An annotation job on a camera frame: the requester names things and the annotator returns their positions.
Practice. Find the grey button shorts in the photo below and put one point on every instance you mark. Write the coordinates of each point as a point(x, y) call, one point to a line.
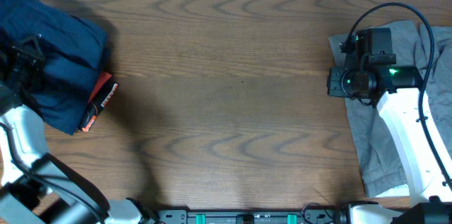
point(380, 165)

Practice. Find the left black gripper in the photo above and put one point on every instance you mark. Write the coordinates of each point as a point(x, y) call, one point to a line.
point(37, 64)

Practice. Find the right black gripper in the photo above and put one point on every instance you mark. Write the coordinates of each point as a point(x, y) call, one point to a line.
point(334, 82)

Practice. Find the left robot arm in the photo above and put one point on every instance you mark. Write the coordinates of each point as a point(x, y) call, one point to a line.
point(36, 187)

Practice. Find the dark blue denim shorts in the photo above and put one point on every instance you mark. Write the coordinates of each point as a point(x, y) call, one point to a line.
point(73, 47)

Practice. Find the folded red black garment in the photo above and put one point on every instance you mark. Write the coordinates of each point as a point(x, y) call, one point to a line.
point(102, 93)

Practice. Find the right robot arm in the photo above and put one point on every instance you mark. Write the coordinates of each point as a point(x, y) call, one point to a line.
point(370, 74)

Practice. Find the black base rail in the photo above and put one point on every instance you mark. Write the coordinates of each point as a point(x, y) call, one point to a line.
point(309, 215)

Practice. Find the folded navy blue garment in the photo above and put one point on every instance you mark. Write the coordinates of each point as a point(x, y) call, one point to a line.
point(62, 99)

